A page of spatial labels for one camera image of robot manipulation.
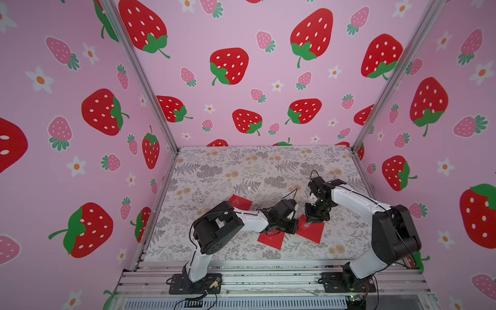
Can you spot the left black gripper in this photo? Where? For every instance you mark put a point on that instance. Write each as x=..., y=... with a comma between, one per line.
x=292, y=230

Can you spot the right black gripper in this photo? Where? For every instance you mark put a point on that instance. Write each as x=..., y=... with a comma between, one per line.
x=317, y=208

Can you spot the red envelope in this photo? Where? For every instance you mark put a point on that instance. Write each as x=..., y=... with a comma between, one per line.
x=274, y=240
x=240, y=203
x=310, y=231

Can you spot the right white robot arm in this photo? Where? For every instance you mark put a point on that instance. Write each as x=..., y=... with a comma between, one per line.
x=393, y=232

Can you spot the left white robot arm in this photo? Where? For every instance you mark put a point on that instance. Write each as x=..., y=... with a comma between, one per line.
x=216, y=228

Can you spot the floral patterned table mat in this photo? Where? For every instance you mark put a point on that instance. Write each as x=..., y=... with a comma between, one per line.
x=203, y=177

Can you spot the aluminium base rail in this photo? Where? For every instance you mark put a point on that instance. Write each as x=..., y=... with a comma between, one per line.
x=271, y=284

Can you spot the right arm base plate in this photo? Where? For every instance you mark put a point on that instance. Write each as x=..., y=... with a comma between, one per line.
x=346, y=283

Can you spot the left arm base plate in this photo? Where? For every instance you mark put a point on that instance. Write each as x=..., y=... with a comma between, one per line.
x=180, y=284

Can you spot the right aluminium frame post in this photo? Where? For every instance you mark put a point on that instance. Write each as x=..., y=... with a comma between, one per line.
x=419, y=34

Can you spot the aluminium frame post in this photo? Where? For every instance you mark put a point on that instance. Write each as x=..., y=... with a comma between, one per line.
x=419, y=34
x=117, y=24

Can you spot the left aluminium frame post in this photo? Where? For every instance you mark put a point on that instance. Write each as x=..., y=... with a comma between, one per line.
x=117, y=24

